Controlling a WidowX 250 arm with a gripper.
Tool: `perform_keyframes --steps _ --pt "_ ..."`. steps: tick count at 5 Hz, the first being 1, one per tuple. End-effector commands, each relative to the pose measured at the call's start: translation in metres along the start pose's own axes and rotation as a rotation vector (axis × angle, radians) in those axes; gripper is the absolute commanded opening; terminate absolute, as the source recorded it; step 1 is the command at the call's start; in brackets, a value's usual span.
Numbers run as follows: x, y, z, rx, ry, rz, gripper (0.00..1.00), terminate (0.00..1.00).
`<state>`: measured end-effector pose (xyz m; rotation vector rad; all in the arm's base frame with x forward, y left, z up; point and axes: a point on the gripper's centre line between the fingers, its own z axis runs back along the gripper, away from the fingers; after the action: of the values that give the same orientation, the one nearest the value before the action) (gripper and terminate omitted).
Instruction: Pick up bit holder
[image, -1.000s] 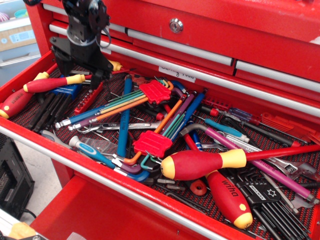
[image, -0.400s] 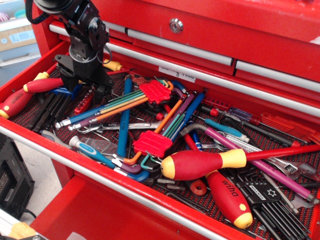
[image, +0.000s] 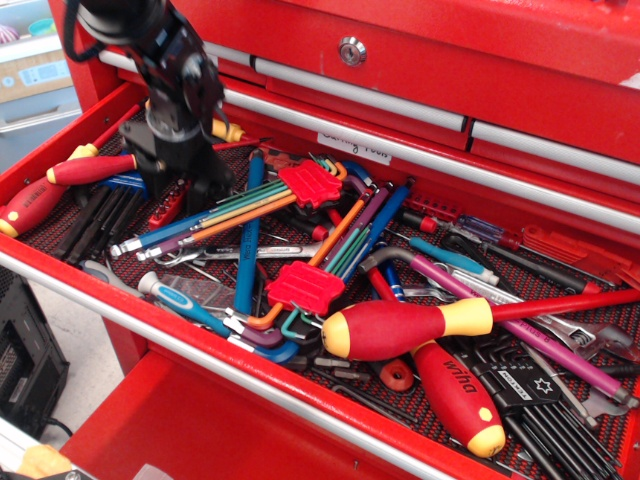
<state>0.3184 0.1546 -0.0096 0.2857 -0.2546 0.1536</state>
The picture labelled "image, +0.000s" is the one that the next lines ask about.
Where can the colourful hex key set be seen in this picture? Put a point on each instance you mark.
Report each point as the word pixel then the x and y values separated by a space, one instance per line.
pixel 307 290
pixel 312 183

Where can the red bit holder with bits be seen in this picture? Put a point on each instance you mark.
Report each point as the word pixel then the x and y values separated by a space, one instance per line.
pixel 170 205

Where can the black Torx key set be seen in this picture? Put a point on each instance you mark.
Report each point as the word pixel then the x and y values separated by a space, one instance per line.
pixel 530 404

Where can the silver combination wrench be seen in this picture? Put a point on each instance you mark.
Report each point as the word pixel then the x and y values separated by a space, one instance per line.
pixel 233 253

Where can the teal handle small screwdriver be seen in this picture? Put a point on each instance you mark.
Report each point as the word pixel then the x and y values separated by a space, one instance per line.
pixel 454 259

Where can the blue white precision screwdriver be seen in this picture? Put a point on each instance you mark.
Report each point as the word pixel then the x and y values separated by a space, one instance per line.
pixel 181 303

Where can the large red yellow screwdriver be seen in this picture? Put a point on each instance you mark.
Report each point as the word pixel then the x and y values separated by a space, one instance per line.
pixel 383 329

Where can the clear blue handle screwdriver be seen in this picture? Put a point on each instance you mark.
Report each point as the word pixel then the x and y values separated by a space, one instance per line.
pixel 477 229

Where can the silver adjustable wrench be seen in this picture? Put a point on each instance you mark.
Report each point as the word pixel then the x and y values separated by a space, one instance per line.
pixel 588 339

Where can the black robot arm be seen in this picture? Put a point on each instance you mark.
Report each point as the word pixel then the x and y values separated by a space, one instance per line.
pixel 185 92

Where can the upper colourful hex key set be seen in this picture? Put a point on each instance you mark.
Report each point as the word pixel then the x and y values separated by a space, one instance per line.
pixel 312 183

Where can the black red small screwdriver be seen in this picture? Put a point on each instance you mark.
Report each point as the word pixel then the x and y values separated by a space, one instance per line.
pixel 316 232

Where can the red yellow screwdriver top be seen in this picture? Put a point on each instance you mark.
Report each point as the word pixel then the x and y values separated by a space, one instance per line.
pixel 221 127

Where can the black device on floor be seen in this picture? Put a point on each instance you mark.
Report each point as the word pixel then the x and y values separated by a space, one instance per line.
pixel 33 367

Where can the red yellow Wiha screwdriver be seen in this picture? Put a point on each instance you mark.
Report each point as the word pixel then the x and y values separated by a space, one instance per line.
pixel 460 402

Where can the lower colourful hex key set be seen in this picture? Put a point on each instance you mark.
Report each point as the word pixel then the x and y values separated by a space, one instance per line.
pixel 307 290

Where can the blue Wera hex key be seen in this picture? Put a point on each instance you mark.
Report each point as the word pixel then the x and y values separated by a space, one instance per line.
pixel 249 242

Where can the red yellow screwdriver far left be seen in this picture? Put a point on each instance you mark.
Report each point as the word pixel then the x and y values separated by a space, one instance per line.
pixel 34 202

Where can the chest key lock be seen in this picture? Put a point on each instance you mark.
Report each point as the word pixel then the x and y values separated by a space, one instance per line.
pixel 352 51

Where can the red plastic tool holder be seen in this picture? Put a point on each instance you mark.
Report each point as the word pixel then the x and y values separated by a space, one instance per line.
pixel 582 255

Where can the red tool chest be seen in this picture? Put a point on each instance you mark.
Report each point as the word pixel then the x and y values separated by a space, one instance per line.
pixel 520 112

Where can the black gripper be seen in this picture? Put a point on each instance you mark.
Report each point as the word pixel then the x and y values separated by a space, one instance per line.
pixel 158 161

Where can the red round cap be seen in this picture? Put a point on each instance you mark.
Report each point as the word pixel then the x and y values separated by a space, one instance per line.
pixel 396 375

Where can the blue holder black hex keys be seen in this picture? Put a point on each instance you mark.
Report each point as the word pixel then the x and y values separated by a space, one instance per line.
pixel 104 219

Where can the white cutting tools label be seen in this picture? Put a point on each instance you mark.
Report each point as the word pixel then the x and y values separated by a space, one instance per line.
pixel 354 149

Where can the magenta long hex key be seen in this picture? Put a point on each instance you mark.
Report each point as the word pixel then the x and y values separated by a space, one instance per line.
pixel 464 286

